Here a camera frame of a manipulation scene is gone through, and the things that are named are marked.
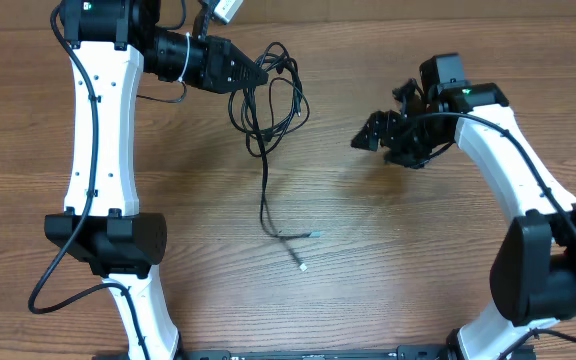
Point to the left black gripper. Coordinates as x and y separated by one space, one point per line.
219 56

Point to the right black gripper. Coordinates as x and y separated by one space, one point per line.
390 121

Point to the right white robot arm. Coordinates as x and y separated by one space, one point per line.
533 277

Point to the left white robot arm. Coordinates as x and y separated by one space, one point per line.
111 45

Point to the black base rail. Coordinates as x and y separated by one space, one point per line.
318 354

